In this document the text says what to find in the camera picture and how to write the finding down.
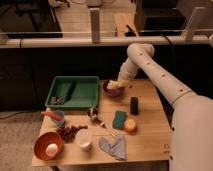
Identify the purple bowl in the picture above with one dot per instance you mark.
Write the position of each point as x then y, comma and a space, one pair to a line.
114, 92

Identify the white rail bar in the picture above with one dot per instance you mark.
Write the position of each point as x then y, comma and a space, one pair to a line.
104, 41

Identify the metal spoon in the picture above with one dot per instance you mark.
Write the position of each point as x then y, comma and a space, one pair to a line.
93, 115

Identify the small dark object in tray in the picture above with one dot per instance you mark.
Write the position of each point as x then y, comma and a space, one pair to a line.
56, 100

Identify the bunch of red grapes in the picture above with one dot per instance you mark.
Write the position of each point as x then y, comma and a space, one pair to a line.
68, 133

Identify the orange carrot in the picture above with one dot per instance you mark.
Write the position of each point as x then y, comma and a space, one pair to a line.
52, 115

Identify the wooden table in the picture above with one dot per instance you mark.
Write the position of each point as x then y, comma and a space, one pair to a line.
150, 142

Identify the blue cup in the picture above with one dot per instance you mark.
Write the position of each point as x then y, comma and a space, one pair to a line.
61, 121

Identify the yellow orange fruit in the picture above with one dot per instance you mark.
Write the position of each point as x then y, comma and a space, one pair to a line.
130, 125

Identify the green sponge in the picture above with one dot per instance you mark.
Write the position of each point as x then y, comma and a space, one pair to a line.
119, 119

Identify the yellow banana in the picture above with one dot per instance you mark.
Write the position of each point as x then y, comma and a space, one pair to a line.
113, 85

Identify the orange bowl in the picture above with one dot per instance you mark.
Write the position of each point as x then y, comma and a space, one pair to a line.
43, 141

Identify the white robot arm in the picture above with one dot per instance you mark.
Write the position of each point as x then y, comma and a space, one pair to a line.
191, 144

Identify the white egg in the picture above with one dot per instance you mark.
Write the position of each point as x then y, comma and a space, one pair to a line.
51, 149

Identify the black rectangular block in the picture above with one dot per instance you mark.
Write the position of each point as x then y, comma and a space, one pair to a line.
134, 106

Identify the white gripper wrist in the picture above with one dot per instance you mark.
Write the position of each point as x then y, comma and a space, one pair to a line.
126, 74

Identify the blue cloth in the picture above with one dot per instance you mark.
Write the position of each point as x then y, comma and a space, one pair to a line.
116, 149

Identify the green plastic tray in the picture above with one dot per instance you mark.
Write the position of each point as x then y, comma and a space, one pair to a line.
79, 92

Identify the white paper cup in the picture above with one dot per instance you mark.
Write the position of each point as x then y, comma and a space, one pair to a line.
83, 139

